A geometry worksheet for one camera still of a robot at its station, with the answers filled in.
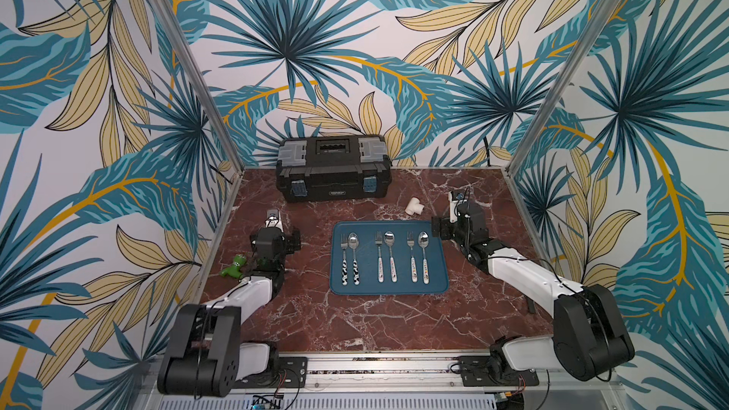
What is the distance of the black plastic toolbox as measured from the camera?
3.25 ft

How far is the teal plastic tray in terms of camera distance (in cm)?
90

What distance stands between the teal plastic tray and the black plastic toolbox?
0.43ft
